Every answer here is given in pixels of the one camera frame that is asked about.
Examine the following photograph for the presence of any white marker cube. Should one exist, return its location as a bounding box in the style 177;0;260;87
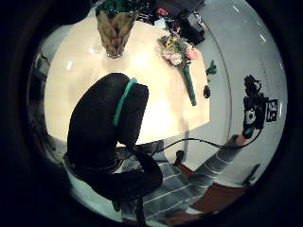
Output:
265;98;279;123

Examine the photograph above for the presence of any green artificial leaf sprig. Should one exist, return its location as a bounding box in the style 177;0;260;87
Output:
205;59;218;78

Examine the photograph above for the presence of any bouquet of artificial flowers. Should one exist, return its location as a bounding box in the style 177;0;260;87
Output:
156;31;201;107

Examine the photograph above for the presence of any black case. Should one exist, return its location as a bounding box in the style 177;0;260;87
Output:
180;11;206;45

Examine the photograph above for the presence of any glass vase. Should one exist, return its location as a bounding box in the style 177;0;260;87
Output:
95;9;140;60

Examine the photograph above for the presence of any thin black cable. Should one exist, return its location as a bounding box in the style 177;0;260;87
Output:
151;127;263;156

